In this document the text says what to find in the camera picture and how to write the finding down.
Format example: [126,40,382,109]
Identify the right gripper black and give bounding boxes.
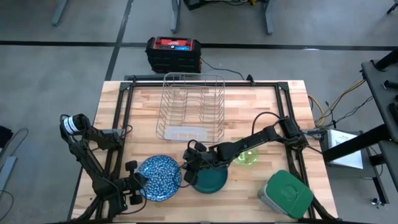
[182,140,218,186]

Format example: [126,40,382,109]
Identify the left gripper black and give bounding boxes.
[119,160,149,206]

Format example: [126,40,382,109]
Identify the dark blue floral plate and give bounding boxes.
[137,154,182,202]

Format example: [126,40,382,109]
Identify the teal plate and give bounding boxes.
[190,164,229,195]

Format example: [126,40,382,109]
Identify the translucent plastic cutlery holder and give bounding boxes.
[164,126,208,142]

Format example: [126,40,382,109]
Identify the red black power station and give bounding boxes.
[145,36,202,74]

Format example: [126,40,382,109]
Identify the green lidded plastic container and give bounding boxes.
[257,169,314,220]

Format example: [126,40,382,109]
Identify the grey flat board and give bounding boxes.
[0,156,18,192]

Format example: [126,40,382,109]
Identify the grey desk leg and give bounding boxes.
[264,0,276,35]
[170,0,182,34]
[51,0,68,27]

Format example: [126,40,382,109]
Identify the black metal beam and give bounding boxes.
[323,123,391,163]
[374,48,398,72]

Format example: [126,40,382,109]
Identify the grey side table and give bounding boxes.
[360,58,398,194]

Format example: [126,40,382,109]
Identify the grey wire dish rack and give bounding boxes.
[155,72,226,144]

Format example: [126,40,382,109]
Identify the black power cable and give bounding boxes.
[200,57,256,86]

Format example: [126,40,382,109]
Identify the black metal table frame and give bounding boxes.
[70,74,340,224]

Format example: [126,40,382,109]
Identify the grey floor cable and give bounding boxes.
[0,127,29,175]

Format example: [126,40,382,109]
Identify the black equipment with cables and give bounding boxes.
[183,0,268,10]

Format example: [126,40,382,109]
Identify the yellow cable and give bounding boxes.
[307,79,366,125]

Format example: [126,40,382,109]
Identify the thin black cable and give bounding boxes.
[325,95,374,128]

